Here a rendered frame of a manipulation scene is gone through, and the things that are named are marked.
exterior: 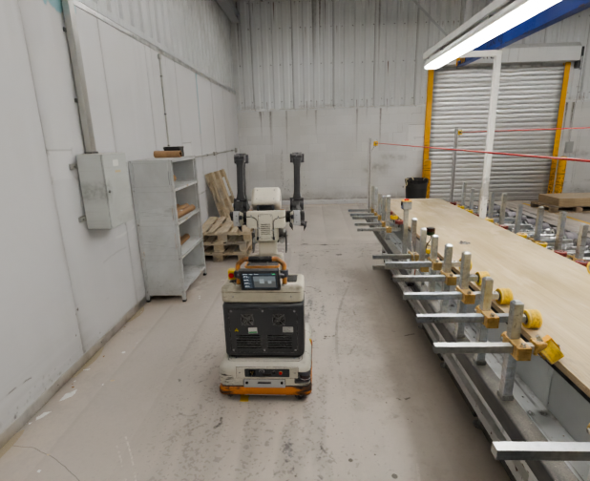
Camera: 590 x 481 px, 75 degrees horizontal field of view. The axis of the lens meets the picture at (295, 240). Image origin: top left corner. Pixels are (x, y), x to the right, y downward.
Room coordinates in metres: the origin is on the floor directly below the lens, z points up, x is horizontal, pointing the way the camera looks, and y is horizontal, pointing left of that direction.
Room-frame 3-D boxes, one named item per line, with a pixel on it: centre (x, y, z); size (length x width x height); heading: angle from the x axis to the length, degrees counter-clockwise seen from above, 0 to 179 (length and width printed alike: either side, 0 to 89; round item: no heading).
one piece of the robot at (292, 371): (2.27, 0.21, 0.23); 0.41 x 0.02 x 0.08; 87
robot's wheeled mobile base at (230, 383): (2.60, 0.21, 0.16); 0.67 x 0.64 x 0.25; 177
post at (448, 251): (2.09, -0.86, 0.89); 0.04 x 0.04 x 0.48; 87
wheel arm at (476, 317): (1.55, -0.78, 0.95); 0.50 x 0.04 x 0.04; 87
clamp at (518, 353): (1.32, -0.83, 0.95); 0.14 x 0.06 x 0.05; 177
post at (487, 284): (1.59, -0.84, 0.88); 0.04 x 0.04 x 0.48; 87
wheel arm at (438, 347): (1.31, -0.70, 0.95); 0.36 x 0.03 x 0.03; 87
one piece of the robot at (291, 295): (2.51, 0.22, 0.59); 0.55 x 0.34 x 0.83; 87
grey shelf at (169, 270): (4.46, 1.43, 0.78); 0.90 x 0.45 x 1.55; 177
